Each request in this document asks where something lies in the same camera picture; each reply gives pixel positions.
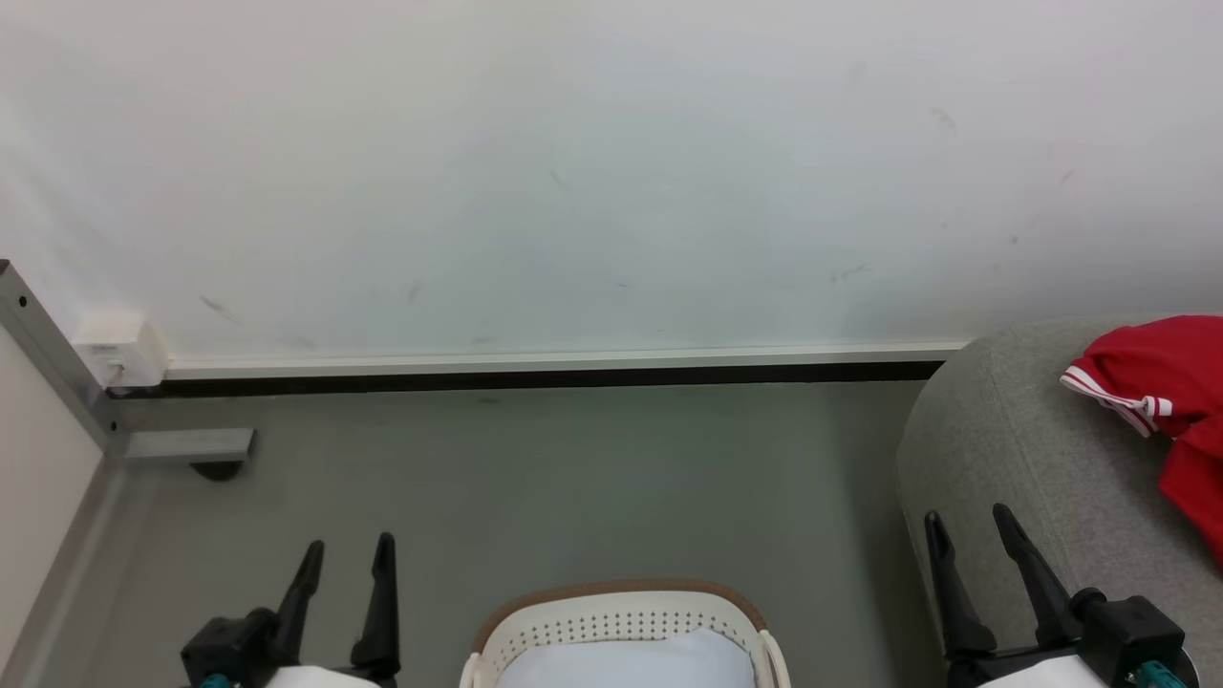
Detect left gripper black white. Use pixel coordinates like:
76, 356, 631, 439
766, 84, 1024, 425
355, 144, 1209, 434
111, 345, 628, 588
258, 532, 402, 688

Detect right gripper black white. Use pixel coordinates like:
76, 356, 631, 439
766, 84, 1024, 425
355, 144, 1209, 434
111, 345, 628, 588
923, 504, 1100, 688

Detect red garment white stripes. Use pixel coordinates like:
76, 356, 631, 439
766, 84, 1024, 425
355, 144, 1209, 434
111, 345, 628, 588
1059, 315, 1223, 567

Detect white laundry basket brown rim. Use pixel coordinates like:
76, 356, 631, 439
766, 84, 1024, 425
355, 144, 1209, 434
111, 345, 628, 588
459, 578, 792, 688

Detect grey fabric sofa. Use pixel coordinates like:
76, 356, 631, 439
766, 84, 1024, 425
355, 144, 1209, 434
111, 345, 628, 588
896, 313, 1223, 688

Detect white partition panel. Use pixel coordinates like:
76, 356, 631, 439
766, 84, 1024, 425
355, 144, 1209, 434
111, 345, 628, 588
0, 325, 104, 660

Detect white baseboard black strip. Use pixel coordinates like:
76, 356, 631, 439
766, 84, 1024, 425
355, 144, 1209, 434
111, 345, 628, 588
105, 339, 974, 400

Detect white wall socket box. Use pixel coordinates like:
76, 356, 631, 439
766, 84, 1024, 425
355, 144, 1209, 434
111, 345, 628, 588
72, 313, 171, 389

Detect grey metal frame leg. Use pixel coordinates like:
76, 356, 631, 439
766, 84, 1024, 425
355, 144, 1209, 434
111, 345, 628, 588
0, 258, 257, 688

